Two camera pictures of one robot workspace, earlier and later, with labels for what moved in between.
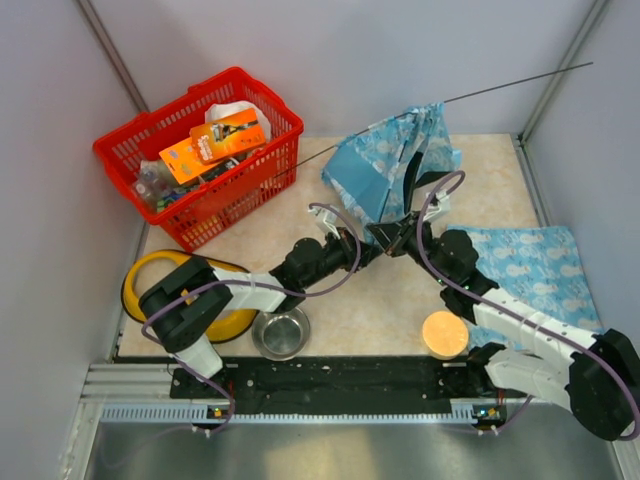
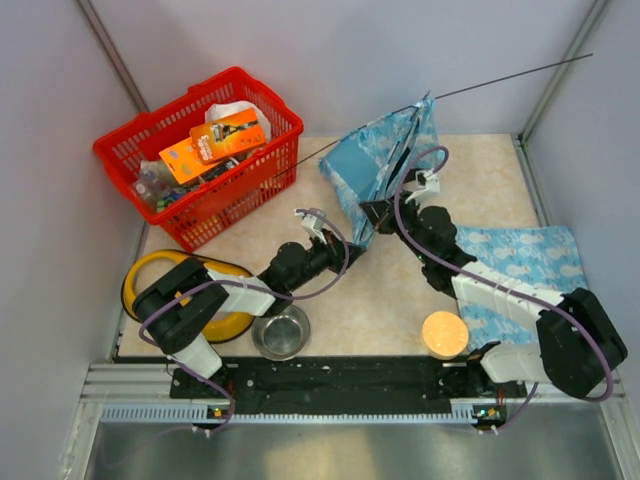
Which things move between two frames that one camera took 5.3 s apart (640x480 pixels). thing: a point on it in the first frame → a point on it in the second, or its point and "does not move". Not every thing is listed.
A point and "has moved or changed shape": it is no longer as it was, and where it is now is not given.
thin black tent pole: [427, 108] has moved or changed shape
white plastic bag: [217, 111] does not move
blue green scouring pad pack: [167, 198] does not move
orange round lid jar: [445, 335] does not move
